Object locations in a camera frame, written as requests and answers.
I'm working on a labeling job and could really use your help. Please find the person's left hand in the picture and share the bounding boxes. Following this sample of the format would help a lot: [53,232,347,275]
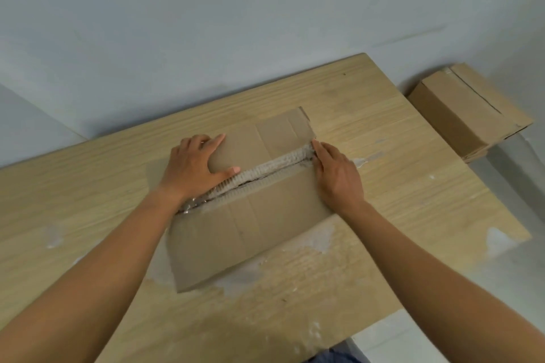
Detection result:
[160,133,242,203]

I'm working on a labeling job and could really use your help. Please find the person's right hand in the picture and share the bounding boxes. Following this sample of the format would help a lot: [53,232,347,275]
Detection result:
[311,139,367,217]

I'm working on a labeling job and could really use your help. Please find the brown cardboard box yellow sides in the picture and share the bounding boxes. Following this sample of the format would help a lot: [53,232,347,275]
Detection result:
[146,106,334,294]

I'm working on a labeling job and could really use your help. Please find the person's left forearm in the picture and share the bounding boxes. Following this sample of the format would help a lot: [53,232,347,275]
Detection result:
[0,186,188,363]

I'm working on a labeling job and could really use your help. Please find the person's right forearm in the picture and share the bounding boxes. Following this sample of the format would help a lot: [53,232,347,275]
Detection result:
[338,200,545,363]

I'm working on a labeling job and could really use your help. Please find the light wooden table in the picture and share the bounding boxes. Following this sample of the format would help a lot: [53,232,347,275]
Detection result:
[0,53,533,363]

